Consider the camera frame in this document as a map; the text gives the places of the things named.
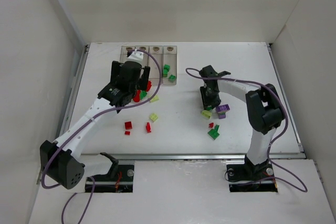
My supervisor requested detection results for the red lego piece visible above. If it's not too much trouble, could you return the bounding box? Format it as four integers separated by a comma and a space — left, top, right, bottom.
145, 81, 152, 92

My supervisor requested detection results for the red round lego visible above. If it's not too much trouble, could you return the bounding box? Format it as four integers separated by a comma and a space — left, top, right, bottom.
133, 90, 141, 103

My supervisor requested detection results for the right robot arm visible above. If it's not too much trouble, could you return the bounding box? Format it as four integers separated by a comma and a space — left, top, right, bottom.
198, 65, 288, 180

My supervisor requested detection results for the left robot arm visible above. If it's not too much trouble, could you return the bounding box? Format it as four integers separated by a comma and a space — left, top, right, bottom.
40, 61, 150, 189

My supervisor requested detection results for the purple lego stack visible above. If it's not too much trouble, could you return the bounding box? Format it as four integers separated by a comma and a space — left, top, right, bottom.
215, 104, 230, 119

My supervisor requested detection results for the yellow sloped lego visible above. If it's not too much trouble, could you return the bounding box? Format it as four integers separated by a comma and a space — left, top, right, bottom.
201, 110, 212, 119

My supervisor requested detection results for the yellow lego upper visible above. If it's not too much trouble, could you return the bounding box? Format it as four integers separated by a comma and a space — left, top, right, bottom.
150, 95, 159, 103

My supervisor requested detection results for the green lego plate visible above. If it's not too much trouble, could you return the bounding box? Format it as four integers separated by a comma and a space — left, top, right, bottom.
207, 124, 220, 140

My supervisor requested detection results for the yellow lego lower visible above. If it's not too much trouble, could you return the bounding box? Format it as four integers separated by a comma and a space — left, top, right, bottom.
149, 113, 159, 122

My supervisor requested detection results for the red square lego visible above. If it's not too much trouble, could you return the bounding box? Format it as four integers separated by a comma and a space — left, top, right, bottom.
124, 121, 132, 130

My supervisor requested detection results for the red tall lego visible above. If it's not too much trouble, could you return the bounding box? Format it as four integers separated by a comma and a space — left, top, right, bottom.
145, 122, 152, 133

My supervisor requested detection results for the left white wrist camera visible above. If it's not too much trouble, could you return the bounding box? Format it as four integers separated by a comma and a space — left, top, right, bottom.
127, 50, 144, 64

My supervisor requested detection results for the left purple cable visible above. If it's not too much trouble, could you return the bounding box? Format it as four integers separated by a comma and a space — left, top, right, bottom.
41, 49, 162, 224

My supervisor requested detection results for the purple cable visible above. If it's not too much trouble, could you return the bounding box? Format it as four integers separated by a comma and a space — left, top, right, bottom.
185, 67, 308, 193
41, 49, 162, 224

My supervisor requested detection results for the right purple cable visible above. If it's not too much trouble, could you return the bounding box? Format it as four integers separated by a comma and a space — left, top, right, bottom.
185, 67, 308, 193

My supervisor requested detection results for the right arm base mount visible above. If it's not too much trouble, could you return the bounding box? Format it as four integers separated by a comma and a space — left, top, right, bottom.
225, 164, 278, 193

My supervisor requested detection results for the aluminium rail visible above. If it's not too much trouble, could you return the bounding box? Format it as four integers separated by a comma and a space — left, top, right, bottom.
83, 153, 307, 162

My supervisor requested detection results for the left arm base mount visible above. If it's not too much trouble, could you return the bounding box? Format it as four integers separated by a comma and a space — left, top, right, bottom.
93, 161, 135, 193

